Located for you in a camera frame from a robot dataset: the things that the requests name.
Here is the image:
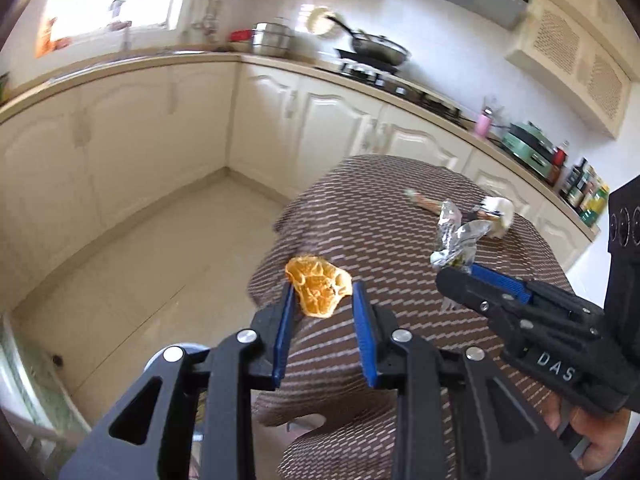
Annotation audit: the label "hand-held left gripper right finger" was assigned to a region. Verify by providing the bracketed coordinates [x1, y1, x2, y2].
[351, 281, 584, 480]

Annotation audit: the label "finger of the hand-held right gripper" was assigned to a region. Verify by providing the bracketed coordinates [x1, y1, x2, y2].
[469, 263, 607, 319]
[436, 266, 567, 342]

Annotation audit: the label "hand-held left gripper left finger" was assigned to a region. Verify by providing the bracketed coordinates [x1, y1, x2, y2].
[60, 282, 297, 480]

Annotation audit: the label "orange peel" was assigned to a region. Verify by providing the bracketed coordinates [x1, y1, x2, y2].
[284, 255, 351, 320]

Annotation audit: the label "silver foil wrapper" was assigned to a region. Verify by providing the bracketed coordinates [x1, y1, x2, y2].
[429, 199, 494, 275]

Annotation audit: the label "blue plastic bucket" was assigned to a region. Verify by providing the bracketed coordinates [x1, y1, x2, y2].
[145, 342, 208, 376]

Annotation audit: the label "person's right hand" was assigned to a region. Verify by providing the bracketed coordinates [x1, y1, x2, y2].
[544, 400, 632, 475]

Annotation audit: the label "white crumpled paper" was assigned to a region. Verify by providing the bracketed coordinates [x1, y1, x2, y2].
[474, 196, 516, 239]

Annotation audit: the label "brown stick wrapper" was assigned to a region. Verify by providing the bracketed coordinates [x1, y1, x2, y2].
[405, 189, 444, 214]

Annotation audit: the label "brown polka dot tablecloth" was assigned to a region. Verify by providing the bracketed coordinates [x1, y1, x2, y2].
[247, 154, 574, 480]

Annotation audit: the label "row of condiment bottles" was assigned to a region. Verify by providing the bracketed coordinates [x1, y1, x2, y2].
[545, 141, 611, 229]

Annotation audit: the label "green electric cooker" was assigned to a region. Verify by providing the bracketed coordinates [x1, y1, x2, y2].
[500, 121, 559, 174]

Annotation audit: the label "black gas stove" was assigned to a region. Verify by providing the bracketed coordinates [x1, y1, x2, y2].
[315, 49, 469, 124]

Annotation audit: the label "large lattice door cabinet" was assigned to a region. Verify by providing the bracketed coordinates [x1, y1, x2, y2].
[505, 0, 634, 139]

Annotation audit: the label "white stool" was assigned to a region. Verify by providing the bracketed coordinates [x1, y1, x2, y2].
[0, 312, 94, 456]

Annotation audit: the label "black wok with lid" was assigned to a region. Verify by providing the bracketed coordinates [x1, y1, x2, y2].
[325, 15, 412, 67]

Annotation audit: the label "cream lower kitchen cabinets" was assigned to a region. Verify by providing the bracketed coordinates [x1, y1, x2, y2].
[0, 52, 601, 321]

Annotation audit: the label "cream kitchen cabinets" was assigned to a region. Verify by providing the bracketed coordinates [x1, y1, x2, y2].
[495, 0, 640, 86]
[0, 52, 601, 321]

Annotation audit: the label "cream upper kitchen cabinets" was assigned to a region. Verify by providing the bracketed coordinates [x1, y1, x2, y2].
[495, 0, 640, 86]

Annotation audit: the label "steel steamer pot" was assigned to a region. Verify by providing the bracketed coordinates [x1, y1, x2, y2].
[250, 19, 296, 59]

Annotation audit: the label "round cream plate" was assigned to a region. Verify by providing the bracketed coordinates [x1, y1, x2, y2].
[306, 6, 339, 37]

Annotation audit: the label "sliding kitchen window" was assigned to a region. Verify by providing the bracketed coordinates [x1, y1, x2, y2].
[35, 0, 199, 59]

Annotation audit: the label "orange bottle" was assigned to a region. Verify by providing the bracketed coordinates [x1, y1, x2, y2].
[36, 17, 54, 59]

